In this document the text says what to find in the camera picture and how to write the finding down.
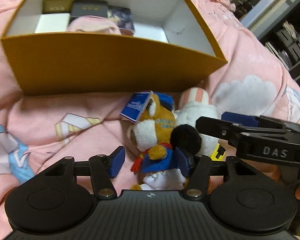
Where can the white plush striped ears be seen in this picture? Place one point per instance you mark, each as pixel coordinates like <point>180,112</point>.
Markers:
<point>194,103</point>

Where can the dark bookshelf with items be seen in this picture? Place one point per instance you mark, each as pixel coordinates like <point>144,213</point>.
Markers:
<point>284,37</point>

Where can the blue paper hang tag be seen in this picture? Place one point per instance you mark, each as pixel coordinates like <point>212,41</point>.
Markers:
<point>136,105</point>

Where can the pink mini backpack pouch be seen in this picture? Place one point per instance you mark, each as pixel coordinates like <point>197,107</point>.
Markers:
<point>93,24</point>

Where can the pink printed bed duvet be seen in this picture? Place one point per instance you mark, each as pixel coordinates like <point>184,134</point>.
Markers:
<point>253,82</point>

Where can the orange cardboard storage box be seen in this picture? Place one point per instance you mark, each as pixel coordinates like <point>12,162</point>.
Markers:
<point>172,49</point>

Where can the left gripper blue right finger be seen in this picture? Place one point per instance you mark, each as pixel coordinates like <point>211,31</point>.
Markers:
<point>197,171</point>

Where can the purple illustrated card box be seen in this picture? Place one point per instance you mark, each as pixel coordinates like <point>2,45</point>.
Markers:
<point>122,18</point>

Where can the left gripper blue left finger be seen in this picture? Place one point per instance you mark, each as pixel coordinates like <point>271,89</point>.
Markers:
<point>103,168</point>

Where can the white flat box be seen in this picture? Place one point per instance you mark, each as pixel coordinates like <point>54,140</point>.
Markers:
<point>52,23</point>

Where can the gold textured gift box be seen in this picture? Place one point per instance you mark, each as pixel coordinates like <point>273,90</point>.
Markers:
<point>57,6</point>

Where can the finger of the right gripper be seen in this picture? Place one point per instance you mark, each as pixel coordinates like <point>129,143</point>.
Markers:
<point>252,121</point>
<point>215,127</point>

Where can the black box gold lettering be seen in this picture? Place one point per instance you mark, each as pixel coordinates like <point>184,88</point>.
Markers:
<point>89,8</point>

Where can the brown plush toy blue outfit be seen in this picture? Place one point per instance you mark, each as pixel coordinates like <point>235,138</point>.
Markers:
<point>151,135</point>

